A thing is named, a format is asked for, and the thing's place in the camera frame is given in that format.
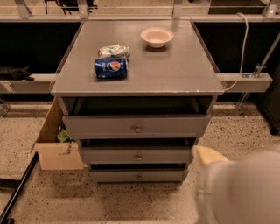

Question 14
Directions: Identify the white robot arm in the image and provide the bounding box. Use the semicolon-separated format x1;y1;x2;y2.
194;145;280;224

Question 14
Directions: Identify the grey drawer cabinet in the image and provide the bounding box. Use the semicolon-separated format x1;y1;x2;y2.
52;20;223;173

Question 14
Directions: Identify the grey top drawer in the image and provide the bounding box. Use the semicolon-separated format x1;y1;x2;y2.
63;115;211;140

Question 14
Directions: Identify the blue pepsi can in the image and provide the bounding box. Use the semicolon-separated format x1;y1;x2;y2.
94;58;128;79

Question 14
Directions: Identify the white bowl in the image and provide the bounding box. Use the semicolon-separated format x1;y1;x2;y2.
140;27;174;48

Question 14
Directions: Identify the crushed green white can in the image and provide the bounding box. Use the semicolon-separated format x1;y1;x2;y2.
98;44;130;59

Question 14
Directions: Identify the green packet in box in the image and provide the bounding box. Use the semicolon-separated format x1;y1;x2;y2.
57;129;73;143

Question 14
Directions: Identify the cardboard box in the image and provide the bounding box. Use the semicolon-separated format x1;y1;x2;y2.
34;99;84;170

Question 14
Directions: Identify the black floor bar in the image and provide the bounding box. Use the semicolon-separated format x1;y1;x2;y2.
0;153;39;224

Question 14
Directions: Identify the black object on ledge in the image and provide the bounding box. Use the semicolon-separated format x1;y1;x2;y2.
0;66;34;81

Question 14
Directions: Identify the white cable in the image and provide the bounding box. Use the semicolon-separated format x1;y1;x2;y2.
223;11;249;92

